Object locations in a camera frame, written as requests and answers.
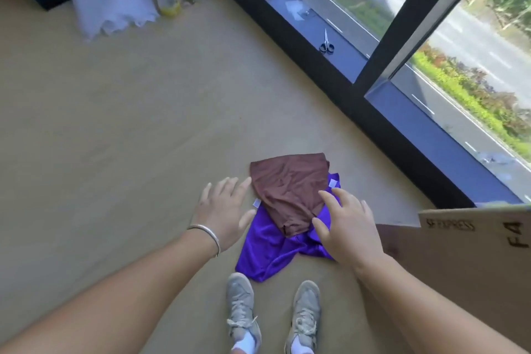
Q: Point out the person's right forearm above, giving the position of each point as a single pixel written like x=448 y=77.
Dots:
x=427 y=312

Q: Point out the person's grey sneaker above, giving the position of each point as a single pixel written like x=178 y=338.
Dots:
x=307 y=304
x=240 y=295

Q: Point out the clear plastic wrapper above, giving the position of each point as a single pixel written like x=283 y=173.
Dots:
x=298 y=9

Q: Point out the person's white sock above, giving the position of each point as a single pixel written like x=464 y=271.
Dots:
x=300 y=347
x=245 y=343

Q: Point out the black scissors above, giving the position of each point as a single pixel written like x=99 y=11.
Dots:
x=327 y=46

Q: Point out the person's left hand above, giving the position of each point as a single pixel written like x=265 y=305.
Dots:
x=220 y=217

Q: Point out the person's right hand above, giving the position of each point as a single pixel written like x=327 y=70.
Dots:
x=352 y=233

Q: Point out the person's left grey sneaker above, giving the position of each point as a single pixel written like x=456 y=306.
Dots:
x=240 y=295

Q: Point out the brown cardboard box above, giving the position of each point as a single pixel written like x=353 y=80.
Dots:
x=477 y=275

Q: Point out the person's left white sock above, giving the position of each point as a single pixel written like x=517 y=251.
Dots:
x=245 y=343

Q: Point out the dark framed window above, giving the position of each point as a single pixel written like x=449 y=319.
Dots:
x=415 y=13

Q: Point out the purple towel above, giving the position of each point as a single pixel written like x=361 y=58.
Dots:
x=265 y=250

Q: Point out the person's right white sock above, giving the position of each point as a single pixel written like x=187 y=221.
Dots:
x=300 y=347

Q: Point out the person's left forearm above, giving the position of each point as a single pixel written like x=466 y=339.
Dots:
x=103 y=304

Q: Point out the brown towel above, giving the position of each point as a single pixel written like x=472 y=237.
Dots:
x=286 y=183

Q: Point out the person's right grey sneaker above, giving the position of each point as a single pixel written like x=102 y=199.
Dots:
x=307 y=304

